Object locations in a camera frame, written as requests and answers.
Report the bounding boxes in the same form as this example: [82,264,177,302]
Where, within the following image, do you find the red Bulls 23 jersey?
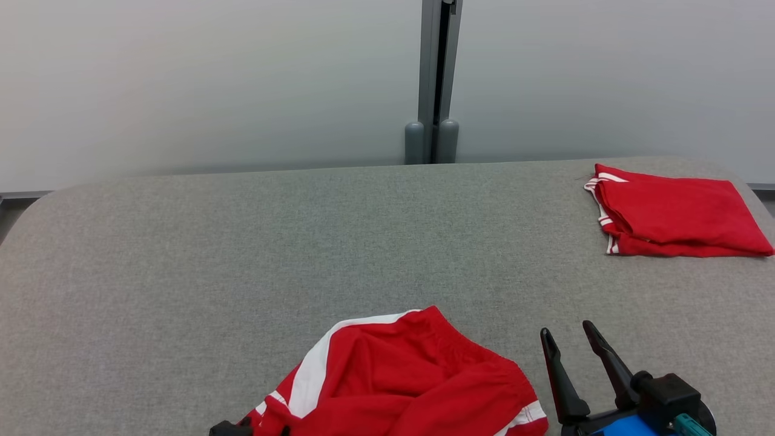
[583,163,775,259]

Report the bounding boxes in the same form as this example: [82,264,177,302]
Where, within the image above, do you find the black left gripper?
[209,420,291,436]

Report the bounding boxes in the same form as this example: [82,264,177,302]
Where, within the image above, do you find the red shorts white side stripes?
[239,306,550,436]

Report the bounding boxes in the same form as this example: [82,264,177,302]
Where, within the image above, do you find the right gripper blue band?
[540,321,718,436]

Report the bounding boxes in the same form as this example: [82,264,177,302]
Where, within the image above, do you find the grey rounded post foot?
[404,121,426,165]
[437,119,460,164]

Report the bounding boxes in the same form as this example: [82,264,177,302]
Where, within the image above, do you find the black cable with teal plug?
[673,414,715,436]

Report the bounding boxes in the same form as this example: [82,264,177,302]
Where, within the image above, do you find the grey metal partition post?
[418,0,464,164]

